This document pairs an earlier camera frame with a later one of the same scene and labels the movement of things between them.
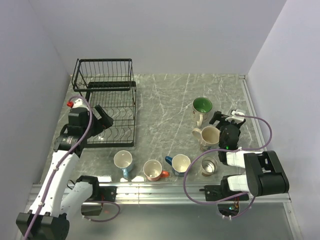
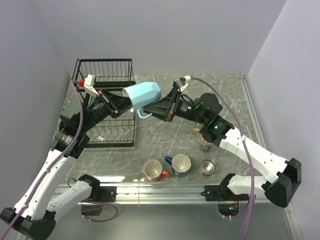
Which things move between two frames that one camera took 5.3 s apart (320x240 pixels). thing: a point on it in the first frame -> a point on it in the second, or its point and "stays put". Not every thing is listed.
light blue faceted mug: (123, 159) -> (142, 94)
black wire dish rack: (109, 83) stays put
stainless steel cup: (209, 165) stays put
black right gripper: (218, 116) -> (162, 108)
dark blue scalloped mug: (180, 163) stays put
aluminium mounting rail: (190, 194) stays put
